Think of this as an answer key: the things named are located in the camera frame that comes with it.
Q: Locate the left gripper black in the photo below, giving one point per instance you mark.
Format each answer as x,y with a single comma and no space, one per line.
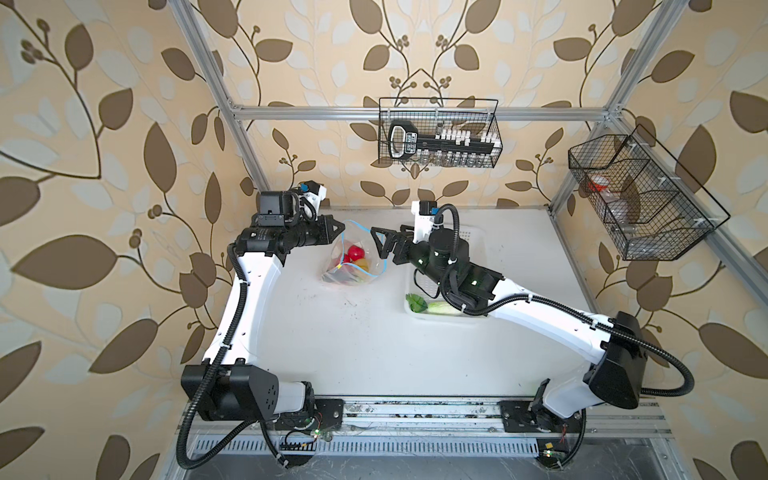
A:
324,234

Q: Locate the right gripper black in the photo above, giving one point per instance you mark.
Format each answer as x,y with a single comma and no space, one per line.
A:
396,240

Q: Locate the red yellow mango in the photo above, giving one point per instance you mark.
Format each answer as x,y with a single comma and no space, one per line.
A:
363,264

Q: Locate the red apple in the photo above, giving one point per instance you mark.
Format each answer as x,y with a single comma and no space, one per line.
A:
354,253

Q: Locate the clear zip top bag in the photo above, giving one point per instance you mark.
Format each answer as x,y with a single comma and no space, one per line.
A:
339,272

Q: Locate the white radish green leaves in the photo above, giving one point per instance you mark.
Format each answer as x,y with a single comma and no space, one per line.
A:
419,305

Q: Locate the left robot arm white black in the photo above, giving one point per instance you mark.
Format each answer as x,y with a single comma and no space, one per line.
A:
228,385

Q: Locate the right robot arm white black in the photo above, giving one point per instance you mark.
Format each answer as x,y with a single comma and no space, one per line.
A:
619,366

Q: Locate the white plastic perforated basket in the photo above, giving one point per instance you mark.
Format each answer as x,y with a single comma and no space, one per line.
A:
421,286

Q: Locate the black white tool in basket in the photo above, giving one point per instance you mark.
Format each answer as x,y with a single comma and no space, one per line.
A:
403,140

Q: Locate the red capped bottle in basket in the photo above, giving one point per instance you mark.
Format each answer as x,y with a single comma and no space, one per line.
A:
597,184

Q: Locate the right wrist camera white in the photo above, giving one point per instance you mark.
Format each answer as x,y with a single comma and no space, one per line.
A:
424,212

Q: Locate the black wire basket back wall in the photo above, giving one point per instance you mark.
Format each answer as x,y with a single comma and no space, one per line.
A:
478,115

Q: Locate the black wire basket wall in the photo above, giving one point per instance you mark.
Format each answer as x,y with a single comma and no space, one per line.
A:
658,208
478,115

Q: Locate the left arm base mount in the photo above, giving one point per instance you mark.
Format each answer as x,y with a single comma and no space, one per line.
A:
293,438

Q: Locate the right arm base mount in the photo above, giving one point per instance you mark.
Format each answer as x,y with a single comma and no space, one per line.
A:
559,440

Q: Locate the black wire basket right wall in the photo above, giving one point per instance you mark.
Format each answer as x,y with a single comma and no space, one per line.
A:
658,208

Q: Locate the aluminium frame rail front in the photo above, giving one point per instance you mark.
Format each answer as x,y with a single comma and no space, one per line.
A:
477,416

